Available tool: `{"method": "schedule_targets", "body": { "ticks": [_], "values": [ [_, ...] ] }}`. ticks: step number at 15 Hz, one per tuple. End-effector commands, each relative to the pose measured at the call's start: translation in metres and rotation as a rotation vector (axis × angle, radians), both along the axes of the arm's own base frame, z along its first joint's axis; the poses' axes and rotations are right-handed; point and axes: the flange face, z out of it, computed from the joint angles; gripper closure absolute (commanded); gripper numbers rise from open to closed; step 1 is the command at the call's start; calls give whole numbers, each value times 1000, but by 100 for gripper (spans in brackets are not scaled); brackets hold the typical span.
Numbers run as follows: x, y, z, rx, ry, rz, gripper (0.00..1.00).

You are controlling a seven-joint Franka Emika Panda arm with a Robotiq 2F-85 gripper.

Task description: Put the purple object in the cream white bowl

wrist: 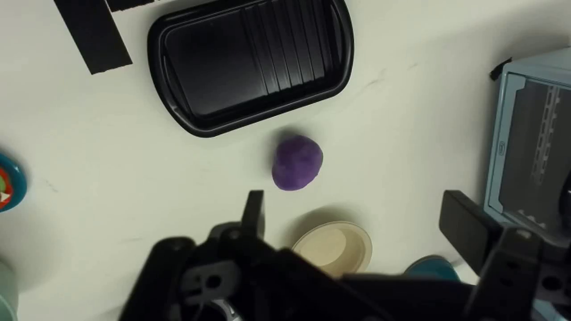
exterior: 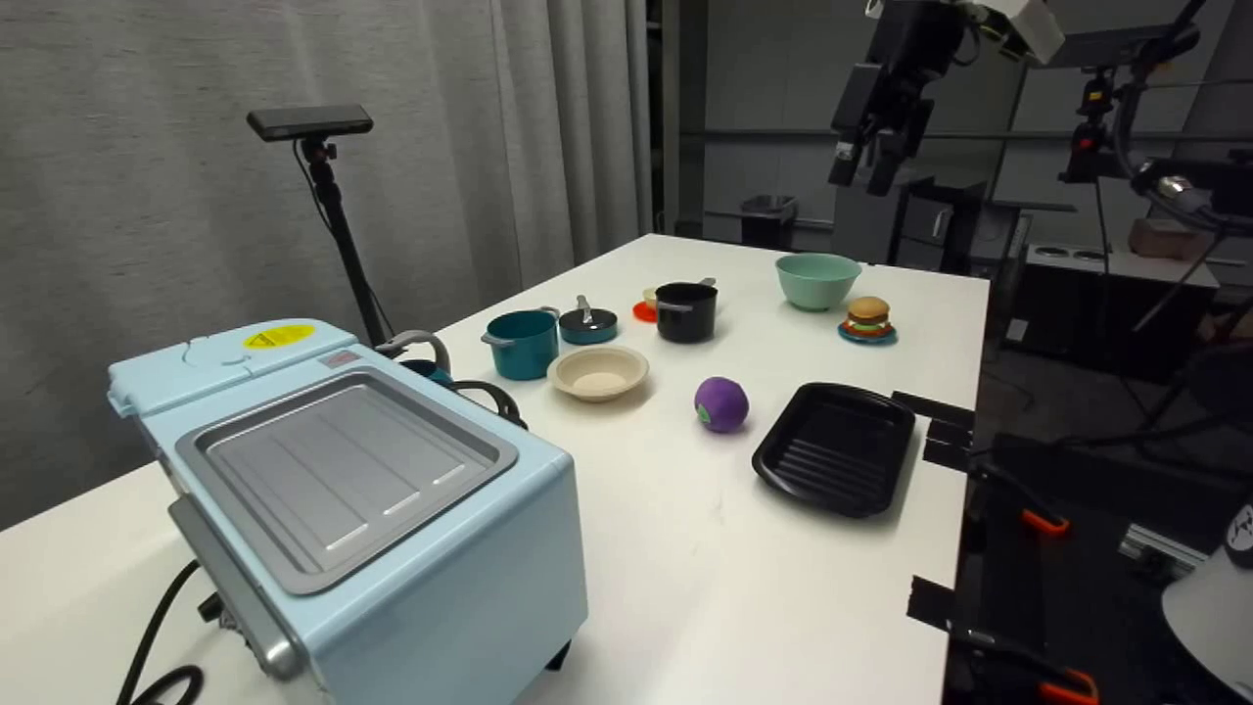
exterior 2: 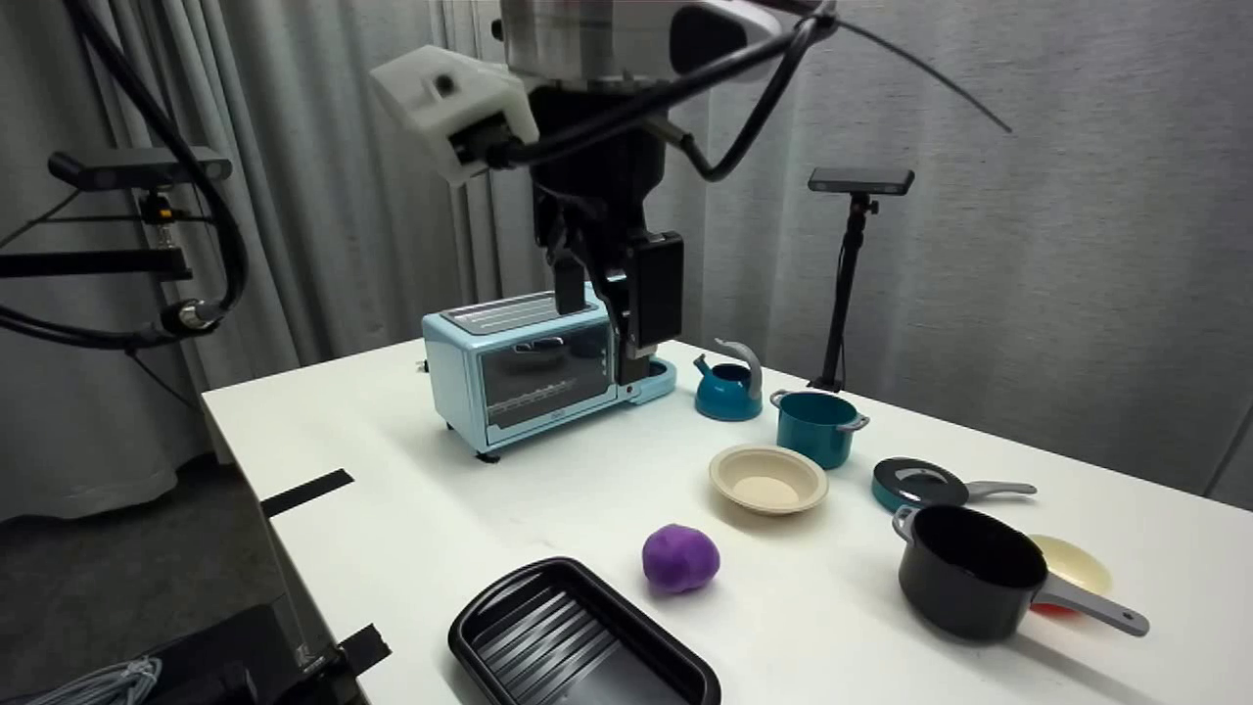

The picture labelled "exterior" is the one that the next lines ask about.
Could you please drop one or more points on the small orange red object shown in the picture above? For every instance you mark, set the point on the small orange red object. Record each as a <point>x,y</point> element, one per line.
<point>642,310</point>

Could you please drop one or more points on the small dark round object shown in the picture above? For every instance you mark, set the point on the small dark round object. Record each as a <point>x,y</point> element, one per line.
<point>587,324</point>

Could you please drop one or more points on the brown cardboard box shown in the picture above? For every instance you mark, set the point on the brown cardboard box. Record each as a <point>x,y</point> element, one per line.
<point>1163,242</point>

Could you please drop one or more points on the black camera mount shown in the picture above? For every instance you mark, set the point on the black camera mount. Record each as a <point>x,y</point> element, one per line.
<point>1095,125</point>

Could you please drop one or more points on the light blue toaster oven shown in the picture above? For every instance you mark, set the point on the light blue toaster oven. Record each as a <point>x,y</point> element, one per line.
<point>365,512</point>

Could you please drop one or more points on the cream white bowl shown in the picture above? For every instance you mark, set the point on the cream white bowl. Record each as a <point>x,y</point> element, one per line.
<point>600,374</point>

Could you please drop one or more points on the grey bar camera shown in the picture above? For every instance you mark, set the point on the grey bar camera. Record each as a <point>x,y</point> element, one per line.
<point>1134,47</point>

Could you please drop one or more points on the black bar camera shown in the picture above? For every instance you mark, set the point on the black bar camera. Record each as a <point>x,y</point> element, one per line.
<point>309,125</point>

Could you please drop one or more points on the toy burger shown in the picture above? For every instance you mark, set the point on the toy burger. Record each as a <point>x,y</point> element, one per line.
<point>866,316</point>

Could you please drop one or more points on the small teal plate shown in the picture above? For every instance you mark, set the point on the small teal plate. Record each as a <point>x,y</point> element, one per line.
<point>866,339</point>

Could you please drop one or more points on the black toy pot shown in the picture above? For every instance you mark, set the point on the black toy pot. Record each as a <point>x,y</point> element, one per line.
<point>688,316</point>

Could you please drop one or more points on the mint green bowl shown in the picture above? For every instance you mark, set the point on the mint green bowl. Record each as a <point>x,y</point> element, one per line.
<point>817,280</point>

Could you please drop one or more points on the purple ball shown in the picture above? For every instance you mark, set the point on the purple ball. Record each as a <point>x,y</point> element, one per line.
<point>723,405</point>

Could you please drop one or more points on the black camera stand pole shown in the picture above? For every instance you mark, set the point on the black camera stand pole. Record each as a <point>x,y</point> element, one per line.
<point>346,242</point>

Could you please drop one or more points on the black grill tray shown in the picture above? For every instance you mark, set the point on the black grill tray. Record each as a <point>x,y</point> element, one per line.
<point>835,450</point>

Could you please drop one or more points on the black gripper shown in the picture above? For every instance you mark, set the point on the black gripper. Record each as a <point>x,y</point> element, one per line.
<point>891,97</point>

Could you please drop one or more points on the white dome shaped object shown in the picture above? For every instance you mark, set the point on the white dome shaped object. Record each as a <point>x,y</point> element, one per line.
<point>1215,613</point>

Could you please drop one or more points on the teal toy pot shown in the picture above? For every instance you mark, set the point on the teal toy pot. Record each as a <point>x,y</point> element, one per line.
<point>527,341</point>

